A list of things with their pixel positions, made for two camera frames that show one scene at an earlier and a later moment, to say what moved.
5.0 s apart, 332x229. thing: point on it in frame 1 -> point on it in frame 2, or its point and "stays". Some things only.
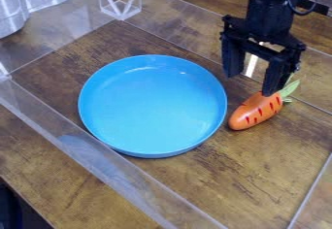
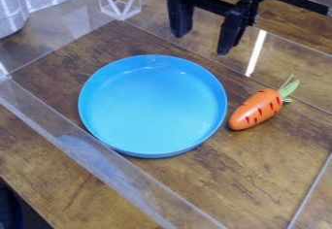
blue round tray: [151, 106] stays
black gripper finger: [278, 71] -> [237, 20]
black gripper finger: [231, 50] -> [180, 8]
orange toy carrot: [258, 108] stays
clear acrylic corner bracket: [117, 9] stays
